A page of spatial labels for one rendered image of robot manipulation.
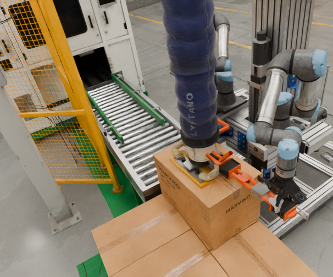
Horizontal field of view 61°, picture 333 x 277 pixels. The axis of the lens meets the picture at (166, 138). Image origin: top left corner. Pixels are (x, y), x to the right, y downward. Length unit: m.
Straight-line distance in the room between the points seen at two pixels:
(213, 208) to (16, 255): 2.06
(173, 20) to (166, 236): 1.33
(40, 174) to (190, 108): 1.64
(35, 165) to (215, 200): 1.62
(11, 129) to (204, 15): 1.72
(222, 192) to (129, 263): 0.74
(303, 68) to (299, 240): 1.58
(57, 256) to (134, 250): 1.07
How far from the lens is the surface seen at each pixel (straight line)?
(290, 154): 1.17
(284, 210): 1.38
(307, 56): 1.44
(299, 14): 1.96
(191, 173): 1.72
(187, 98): 1.43
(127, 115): 3.26
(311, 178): 2.83
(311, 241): 2.67
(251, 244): 1.92
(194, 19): 1.29
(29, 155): 2.59
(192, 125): 1.52
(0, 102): 2.38
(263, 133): 1.27
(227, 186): 1.66
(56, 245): 2.96
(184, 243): 1.93
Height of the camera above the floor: 2.16
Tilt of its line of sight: 36 degrees down
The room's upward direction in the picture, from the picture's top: 11 degrees counter-clockwise
